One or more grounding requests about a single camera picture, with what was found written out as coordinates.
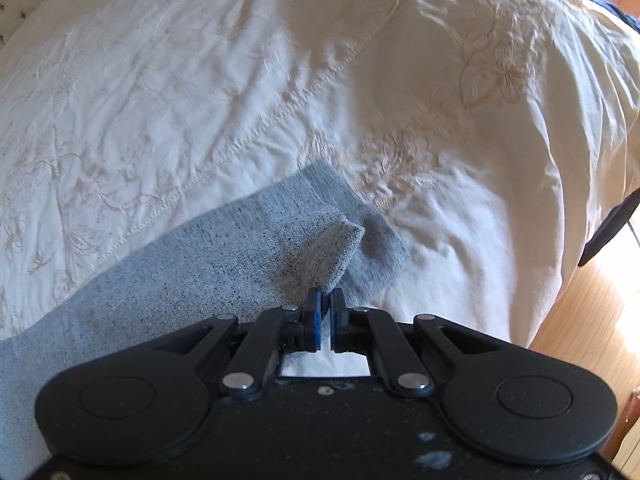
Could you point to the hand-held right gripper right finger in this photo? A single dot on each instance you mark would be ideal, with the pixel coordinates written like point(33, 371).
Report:
point(339, 322)

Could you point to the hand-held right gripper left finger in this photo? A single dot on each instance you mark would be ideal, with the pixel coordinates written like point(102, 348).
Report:
point(315, 325)

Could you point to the grey speckled pants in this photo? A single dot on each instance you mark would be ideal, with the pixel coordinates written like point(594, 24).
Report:
point(150, 280)

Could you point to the cream embroidered bedspread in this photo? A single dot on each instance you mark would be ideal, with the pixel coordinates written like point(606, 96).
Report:
point(200, 85)

